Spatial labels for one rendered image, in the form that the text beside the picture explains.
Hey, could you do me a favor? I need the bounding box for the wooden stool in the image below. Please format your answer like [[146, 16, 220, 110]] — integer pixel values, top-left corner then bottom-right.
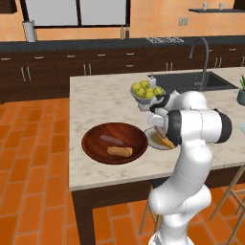
[[209, 165, 245, 245], [138, 191, 163, 236]]

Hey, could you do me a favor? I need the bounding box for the dark wall cabinet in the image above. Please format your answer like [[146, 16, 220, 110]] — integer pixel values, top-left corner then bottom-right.
[[0, 0, 18, 14], [233, 0, 245, 11]]

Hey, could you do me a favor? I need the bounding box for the dark sink basin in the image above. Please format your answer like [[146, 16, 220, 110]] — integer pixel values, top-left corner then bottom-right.
[[146, 71, 239, 95]]

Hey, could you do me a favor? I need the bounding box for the dark wall shelf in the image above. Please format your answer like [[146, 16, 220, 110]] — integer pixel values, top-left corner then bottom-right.
[[188, 8, 245, 14]]

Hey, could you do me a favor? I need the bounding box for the dark wooden kitchen island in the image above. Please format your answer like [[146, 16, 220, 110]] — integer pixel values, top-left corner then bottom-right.
[[70, 165, 245, 245]]

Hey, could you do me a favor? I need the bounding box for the brown sausage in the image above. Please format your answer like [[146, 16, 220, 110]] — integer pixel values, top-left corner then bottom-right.
[[154, 125, 167, 139], [100, 134, 125, 146]]

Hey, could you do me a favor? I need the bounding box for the potted green plant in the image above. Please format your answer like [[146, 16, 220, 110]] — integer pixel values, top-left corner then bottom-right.
[[236, 75, 245, 107]]

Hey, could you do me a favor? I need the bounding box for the black framed window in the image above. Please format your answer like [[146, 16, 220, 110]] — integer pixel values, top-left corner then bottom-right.
[[18, 0, 131, 30]]

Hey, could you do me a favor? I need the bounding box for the dark brown cupboard run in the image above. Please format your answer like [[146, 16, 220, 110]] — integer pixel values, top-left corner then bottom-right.
[[0, 35, 245, 105]]

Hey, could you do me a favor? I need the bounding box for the tan hot dog bun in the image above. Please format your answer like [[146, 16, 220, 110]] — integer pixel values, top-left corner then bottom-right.
[[157, 135, 177, 150], [106, 145, 134, 158]]

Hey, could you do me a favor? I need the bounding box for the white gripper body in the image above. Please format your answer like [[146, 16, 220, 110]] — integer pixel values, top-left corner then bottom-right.
[[147, 114, 167, 129]]

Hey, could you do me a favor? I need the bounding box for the white soap dispenser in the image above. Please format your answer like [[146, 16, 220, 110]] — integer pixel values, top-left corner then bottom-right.
[[147, 73, 158, 90]]

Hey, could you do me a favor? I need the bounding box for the black hob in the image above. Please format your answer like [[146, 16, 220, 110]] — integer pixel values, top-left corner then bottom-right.
[[146, 36, 186, 45]]

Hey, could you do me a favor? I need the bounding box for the white paper towel roll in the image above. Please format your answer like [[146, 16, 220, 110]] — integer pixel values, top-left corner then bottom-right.
[[22, 20, 38, 43]]

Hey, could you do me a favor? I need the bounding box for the dark wooden bowl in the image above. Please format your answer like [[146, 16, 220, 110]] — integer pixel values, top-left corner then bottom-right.
[[80, 122, 149, 166]]

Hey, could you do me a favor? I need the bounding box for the grey fruit bowl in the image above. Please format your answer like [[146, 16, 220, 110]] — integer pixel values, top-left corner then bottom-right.
[[128, 85, 167, 105]]

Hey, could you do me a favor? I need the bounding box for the white plate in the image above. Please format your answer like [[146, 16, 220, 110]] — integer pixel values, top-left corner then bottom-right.
[[143, 126, 176, 151]]

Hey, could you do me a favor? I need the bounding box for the grey curved tap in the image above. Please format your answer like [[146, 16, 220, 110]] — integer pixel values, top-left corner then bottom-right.
[[189, 36, 211, 92]]

